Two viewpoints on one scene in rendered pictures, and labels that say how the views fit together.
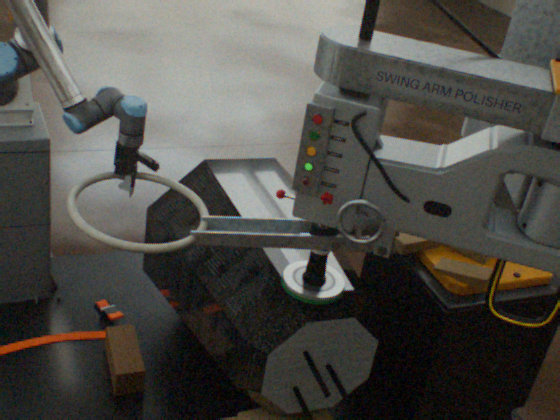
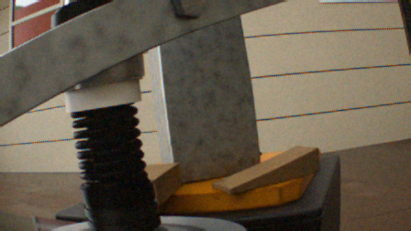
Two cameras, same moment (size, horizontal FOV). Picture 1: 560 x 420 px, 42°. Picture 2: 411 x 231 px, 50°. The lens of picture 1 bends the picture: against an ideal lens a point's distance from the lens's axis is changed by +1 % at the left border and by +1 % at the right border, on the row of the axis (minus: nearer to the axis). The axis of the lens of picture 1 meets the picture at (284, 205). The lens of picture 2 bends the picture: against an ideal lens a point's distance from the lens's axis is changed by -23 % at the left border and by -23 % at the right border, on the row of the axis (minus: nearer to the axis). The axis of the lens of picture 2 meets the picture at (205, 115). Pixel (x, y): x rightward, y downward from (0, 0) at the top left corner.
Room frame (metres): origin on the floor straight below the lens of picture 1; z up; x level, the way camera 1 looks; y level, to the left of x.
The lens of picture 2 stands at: (1.69, 0.11, 0.98)
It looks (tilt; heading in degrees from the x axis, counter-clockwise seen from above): 3 degrees down; 315
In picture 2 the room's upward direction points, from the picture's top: 7 degrees counter-clockwise
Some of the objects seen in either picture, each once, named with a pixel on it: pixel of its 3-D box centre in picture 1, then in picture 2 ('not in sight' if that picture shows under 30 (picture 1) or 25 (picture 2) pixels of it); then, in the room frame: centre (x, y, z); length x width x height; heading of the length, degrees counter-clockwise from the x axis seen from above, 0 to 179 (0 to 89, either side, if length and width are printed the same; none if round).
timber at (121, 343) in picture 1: (124, 358); not in sight; (2.36, 0.56, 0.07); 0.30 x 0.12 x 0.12; 25
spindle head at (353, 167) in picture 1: (365, 162); not in sight; (2.05, -0.22, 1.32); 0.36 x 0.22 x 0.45; 79
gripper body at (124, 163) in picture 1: (127, 157); not in sight; (2.39, 0.60, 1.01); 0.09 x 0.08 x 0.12; 109
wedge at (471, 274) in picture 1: (463, 269); (267, 168); (2.37, -0.71, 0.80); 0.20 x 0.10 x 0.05; 64
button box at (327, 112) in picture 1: (312, 149); not in sight; (1.97, -0.05, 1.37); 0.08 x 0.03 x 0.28; 79
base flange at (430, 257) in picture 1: (470, 249); (211, 179); (2.59, -0.78, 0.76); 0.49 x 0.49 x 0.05; 27
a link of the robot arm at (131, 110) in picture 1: (132, 115); not in sight; (2.39, 0.59, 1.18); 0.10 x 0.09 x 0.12; 50
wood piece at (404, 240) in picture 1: (414, 239); (145, 184); (2.53, -0.53, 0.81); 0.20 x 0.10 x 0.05; 125
